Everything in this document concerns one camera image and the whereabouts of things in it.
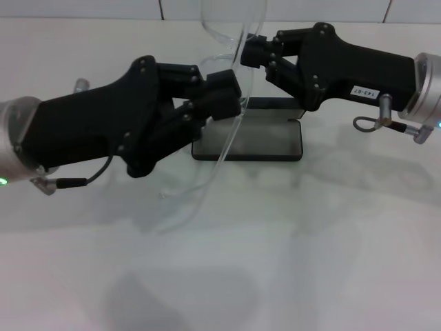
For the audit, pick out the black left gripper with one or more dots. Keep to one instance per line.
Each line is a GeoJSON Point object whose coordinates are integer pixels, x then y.
{"type": "Point", "coordinates": [89, 117]}

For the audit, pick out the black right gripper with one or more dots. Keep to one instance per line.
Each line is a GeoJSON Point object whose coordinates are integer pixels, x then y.
{"type": "Point", "coordinates": [344, 65]}

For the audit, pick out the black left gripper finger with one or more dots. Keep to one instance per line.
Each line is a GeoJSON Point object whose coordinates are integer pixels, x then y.
{"type": "Point", "coordinates": [213, 108]}

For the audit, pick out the clear white glasses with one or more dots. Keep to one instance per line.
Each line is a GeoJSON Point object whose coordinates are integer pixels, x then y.
{"type": "Point", "coordinates": [222, 34]}

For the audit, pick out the black glasses case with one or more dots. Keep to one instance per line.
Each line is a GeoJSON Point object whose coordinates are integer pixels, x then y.
{"type": "Point", "coordinates": [262, 141]}

